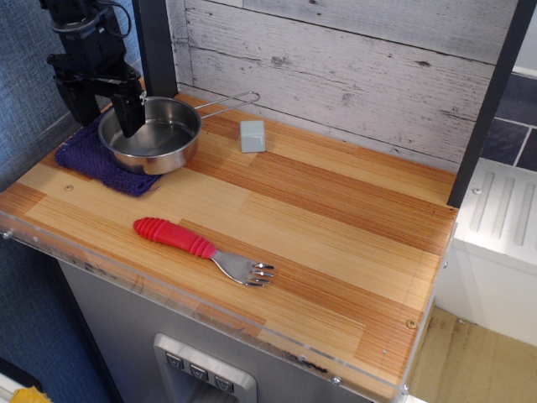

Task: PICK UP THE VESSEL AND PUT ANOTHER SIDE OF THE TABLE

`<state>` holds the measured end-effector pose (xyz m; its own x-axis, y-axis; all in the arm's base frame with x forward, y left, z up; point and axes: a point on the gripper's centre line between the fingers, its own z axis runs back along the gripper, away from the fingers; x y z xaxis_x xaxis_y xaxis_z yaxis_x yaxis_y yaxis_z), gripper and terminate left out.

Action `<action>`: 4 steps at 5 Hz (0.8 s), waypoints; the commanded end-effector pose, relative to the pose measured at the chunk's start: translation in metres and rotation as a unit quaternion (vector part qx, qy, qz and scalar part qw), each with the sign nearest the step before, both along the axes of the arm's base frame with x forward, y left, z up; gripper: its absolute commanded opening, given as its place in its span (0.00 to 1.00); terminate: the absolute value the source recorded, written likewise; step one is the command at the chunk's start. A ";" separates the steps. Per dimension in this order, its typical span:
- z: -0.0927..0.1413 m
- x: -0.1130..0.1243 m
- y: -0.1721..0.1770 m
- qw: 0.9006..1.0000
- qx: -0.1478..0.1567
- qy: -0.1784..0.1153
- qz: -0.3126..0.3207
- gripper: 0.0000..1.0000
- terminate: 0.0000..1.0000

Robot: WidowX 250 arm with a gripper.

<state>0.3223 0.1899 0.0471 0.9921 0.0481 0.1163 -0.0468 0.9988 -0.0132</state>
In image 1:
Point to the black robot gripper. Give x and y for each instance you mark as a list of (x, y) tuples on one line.
[(93, 61)]

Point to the stainless steel pot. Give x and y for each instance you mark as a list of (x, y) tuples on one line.
[(169, 138)]

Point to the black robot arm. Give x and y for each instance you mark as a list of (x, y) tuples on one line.
[(87, 14)]

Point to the purple knitted cloth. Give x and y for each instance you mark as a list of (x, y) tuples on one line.
[(84, 153)]

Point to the grey cube block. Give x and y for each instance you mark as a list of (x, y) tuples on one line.
[(252, 136)]

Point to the silver toy fridge cabinet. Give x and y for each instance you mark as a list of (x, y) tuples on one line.
[(231, 344)]

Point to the yellow object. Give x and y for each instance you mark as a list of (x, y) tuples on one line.
[(29, 395)]

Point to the white toy sink unit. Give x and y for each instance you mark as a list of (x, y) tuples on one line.
[(489, 277)]

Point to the dark left frame post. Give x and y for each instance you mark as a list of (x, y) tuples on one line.
[(155, 47)]

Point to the dark frame post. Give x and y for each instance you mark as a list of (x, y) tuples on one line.
[(508, 55), (155, 47)]

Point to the red handled metal fork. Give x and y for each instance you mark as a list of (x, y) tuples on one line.
[(238, 268)]

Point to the dark right frame post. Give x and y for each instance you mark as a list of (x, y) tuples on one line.
[(508, 55)]

